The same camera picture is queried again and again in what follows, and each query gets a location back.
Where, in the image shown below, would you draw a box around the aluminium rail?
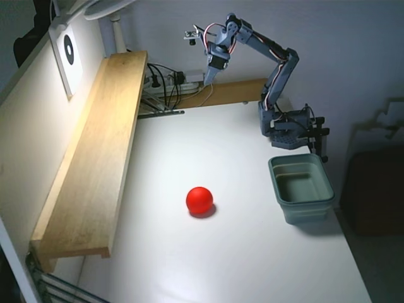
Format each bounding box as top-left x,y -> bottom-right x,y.
137,97 -> 186,120

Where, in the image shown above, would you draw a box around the black cable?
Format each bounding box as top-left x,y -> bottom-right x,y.
146,62 -> 173,110

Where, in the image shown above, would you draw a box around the blue grey gripper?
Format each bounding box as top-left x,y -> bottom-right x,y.
204,40 -> 236,86

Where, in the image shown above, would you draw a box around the white power strip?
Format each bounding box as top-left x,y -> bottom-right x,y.
143,72 -> 203,95

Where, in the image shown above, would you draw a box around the white board with black ring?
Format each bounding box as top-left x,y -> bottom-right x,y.
49,23 -> 85,102

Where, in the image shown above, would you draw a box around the white desk lamp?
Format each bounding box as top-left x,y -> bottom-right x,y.
84,0 -> 137,53

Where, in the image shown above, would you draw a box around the metal frame rails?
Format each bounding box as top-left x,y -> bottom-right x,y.
25,252 -> 105,303

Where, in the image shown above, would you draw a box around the red ball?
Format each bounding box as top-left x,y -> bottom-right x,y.
185,186 -> 214,219

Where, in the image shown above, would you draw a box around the white cable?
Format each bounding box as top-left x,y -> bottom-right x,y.
197,80 -> 215,107

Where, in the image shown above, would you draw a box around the white power adapter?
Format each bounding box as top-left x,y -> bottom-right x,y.
184,69 -> 205,82

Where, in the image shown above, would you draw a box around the grey plastic container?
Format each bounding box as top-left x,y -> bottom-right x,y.
268,153 -> 335,225

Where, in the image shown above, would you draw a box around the black table clamp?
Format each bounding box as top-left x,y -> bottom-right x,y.
307,116 -> 331,163

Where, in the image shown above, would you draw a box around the small wrist camera board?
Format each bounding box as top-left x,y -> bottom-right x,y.
184,27 -> 203,47

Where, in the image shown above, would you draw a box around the long wooden shelf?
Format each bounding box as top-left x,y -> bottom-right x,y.
30,50 -> 149,274

